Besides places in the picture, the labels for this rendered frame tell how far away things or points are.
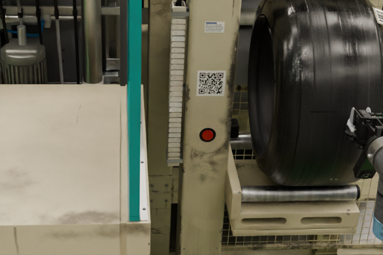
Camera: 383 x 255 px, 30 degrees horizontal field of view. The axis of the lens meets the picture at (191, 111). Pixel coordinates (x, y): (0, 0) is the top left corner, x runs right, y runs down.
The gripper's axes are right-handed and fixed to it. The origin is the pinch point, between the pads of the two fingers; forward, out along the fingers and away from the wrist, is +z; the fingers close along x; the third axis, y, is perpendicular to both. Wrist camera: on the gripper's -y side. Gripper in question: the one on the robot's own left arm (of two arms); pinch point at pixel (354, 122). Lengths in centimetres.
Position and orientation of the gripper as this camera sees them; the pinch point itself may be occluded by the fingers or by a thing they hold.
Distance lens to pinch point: 178.4
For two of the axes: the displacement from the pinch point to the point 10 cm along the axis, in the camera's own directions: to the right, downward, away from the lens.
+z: -0.9, -3.8, 9.2
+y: 0.3, -9.3, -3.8
